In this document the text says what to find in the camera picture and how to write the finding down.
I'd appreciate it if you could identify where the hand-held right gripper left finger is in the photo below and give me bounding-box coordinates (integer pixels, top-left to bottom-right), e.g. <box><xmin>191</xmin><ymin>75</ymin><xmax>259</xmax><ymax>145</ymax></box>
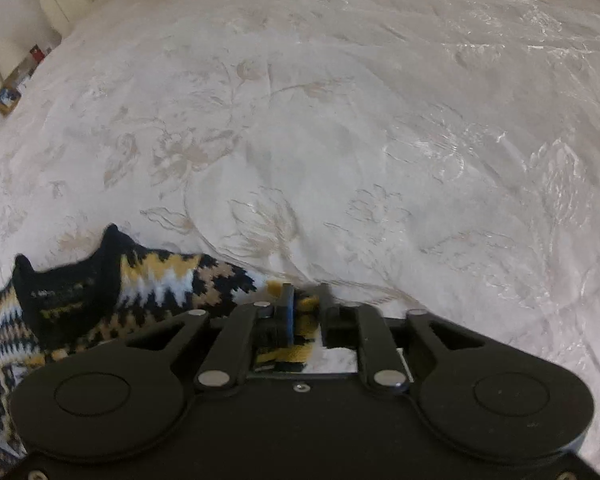
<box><xmin>124</xmin><ymin>284</ymin><xmax>297</xmax><ymax>396</ymax></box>

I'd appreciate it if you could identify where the black yellow white knit sweater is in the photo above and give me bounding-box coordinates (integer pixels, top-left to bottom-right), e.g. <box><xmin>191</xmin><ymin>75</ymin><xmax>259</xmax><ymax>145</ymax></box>
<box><xmin>0</xmin><ymin>223</ymin><xmax>331</xmax><ymax>476</ymax></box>

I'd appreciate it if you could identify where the white floral bedspread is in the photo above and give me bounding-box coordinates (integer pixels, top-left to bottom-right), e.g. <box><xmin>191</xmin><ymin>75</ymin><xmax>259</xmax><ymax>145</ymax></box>
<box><xmin>0</xmin><ymin>0</ymin><xmax>600</xmax><ymax>480</ymax></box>

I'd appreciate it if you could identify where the white nightstand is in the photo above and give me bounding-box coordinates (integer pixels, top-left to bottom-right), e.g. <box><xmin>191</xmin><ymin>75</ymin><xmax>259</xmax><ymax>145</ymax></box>
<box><xmin>0</xmin><ymin>25</ymin><xmax>63</xmax><ymax>117</ymax></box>

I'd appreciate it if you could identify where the blue and brown book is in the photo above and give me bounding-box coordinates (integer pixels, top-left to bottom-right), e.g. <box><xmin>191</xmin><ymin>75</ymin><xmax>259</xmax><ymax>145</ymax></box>
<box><xmin>0</xmin><ymin>86</ymin><xmax>22</xmax><ymax>116</ymax></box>

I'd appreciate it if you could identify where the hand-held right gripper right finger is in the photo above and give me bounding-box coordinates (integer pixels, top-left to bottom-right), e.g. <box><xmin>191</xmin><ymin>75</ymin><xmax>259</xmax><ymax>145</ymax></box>
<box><xmin>316</xmin><ymin>283</ymin><xmax>487</xmax><ymax>394</ymax></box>

